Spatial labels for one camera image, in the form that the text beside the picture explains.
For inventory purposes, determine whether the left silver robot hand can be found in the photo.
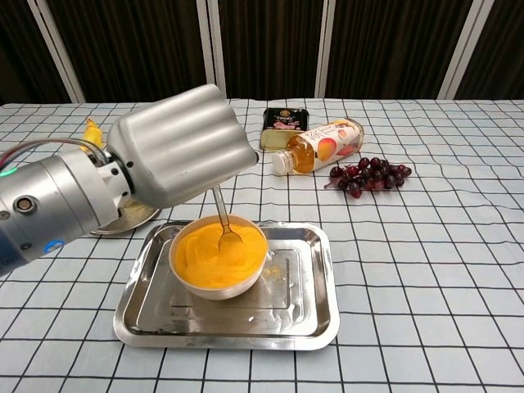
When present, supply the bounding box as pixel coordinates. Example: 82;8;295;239
106;84;259;210

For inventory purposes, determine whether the clear plastic spoon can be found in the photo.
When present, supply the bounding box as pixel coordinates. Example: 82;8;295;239
211;183;243;253

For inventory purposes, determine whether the white bowl of orange powder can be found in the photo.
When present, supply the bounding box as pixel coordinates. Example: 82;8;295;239
168;214;270;301

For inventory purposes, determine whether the rectangular steel tray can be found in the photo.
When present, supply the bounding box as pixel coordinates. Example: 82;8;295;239
113;220;341;351

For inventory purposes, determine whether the yellow rubber chicken toy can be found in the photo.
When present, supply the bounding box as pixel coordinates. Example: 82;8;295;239
80;118;103;153

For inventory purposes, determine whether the round steel plate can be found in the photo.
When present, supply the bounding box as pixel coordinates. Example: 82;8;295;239
88;195;163;237

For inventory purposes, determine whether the black square tin can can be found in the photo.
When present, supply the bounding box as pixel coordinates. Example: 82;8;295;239
260;106;312;152

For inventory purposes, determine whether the dark folding screen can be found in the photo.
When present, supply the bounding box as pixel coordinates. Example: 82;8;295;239
0;0;524;106

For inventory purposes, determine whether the peach juice plastic bottle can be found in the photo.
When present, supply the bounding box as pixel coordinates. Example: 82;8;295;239
272;117;365;176

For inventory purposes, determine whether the purple grape bunch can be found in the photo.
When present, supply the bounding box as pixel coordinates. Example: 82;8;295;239
323;156;413;199

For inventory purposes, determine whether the white checkered tablecloth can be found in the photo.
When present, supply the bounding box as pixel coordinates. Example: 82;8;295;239
0;97;524;393

